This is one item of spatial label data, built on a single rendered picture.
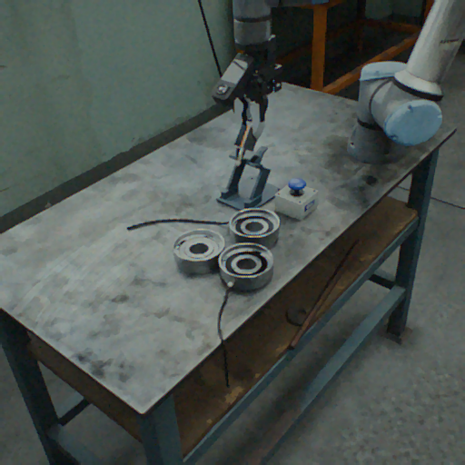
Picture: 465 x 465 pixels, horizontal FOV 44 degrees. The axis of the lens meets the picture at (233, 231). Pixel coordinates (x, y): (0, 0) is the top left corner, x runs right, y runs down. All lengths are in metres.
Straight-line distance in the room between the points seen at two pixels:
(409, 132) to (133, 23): 1.93
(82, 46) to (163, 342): 2.00
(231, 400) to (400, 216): 0.81
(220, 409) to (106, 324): 0.31
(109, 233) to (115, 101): 1.77
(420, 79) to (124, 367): 0.84
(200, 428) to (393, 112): 0.78
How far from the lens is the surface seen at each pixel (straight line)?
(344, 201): 1.34
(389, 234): 1.68
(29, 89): 2.69
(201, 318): 1.04
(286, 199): 1.26
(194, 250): 1.17
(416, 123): 1.32
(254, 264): 1.12
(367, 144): 1.49
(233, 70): 1.19
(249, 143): 1.26
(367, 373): 2.02
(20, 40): 2.64
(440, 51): 1.31
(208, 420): 1.21
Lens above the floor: 1.53
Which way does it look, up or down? 36 degrees down
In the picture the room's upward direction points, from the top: 3 degrees counter-clockwise
